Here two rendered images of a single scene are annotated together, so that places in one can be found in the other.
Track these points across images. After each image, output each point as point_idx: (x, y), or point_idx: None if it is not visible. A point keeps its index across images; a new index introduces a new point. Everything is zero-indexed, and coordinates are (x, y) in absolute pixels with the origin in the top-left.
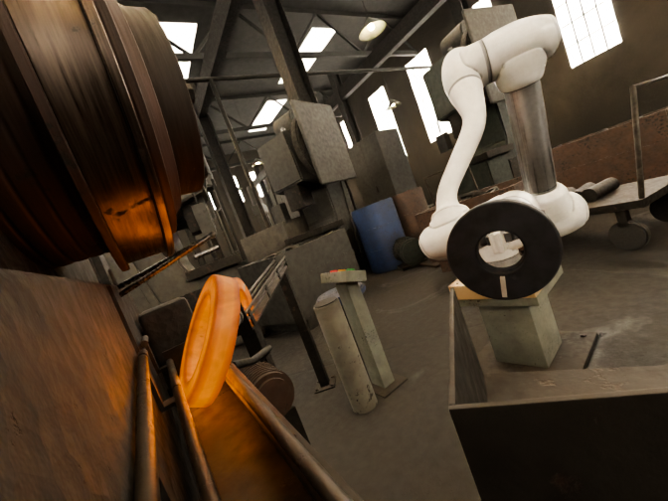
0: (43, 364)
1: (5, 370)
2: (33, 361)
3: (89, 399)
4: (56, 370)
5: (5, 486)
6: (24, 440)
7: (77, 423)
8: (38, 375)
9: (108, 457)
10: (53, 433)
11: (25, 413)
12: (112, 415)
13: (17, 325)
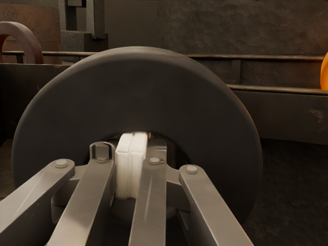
0: (211, 12)
1: (196, 9)
2: (208, 11)
3: (229, 29)
4: (216, 16)
5: (182, 21)
6: (191, 20)
7: (213, 29)
8: (206, 13)
9: (220, 43)
10: (200, 24)
11: (195, 17)
12: (243, 41)
13: (209, 3)
